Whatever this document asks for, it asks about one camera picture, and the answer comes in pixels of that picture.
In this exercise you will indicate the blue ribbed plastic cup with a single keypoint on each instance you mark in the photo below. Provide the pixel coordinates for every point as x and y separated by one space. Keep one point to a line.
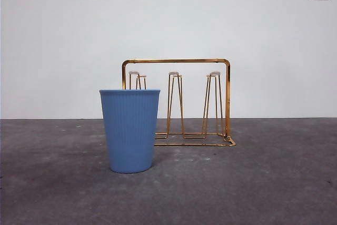
130 130

